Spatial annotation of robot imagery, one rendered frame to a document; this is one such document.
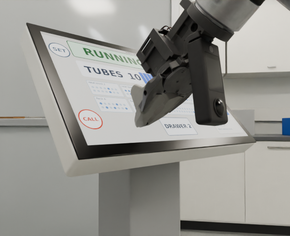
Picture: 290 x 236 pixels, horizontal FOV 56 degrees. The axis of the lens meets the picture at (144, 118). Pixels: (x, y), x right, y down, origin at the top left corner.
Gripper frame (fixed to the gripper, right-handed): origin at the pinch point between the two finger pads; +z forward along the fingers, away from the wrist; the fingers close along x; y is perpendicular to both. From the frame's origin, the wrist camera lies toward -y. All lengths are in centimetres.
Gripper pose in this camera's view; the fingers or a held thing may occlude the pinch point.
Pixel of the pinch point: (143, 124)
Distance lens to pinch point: 46.6
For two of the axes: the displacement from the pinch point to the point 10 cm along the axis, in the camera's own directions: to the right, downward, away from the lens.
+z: -5.2, 6.6, 5.4
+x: -7.3, -0.2, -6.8
